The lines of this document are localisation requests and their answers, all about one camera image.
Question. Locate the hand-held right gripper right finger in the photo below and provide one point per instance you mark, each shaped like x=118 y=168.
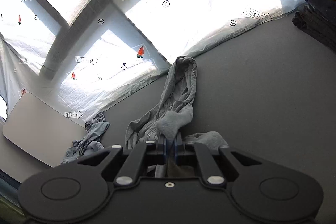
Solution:
x=175 y=153

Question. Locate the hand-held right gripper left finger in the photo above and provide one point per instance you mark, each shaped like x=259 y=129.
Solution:
x=164 y=151

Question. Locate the light blue garment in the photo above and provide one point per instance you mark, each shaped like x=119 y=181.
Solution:
x=90 y=142

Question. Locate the plaid cloth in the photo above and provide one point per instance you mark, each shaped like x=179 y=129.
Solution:
x=96 y=119

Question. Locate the white printed curtain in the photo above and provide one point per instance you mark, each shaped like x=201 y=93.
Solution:
x=147 y=37

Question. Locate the grey flat board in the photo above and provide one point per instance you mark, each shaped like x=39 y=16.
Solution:
x=39 y=127

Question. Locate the dark grey folded garment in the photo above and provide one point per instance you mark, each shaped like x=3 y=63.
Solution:
x=315 y=26

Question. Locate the dark blue folded garment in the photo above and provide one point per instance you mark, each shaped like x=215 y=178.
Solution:
x=321 y=3

